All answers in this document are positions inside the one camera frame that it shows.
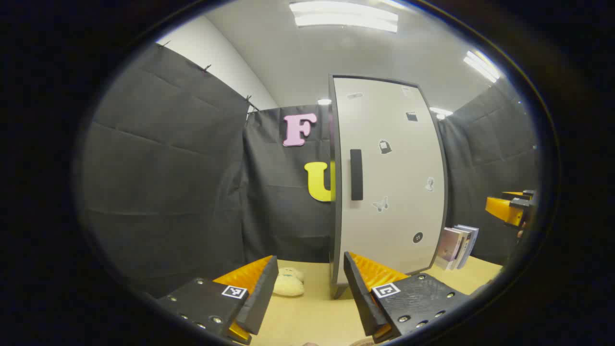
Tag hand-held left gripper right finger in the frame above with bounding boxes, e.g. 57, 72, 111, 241
343, 251, 471, 344

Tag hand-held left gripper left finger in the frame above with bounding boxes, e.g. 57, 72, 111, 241
156, 255, 279, 346

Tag black door handle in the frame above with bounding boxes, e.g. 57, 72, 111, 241
350, 149, 364, 201

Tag grey cabinet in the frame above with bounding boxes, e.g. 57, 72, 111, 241
328, 74, 450, 299

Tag cream plush toy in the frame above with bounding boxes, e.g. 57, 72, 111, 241
273, 267, 305, 297

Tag grey blue book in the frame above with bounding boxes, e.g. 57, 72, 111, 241
454, 224, 480, 269

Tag white book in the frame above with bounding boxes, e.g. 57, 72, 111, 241
449, 226, 471, 270

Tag black backdrop cloth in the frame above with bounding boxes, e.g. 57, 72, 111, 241
79, 43, 539, 298

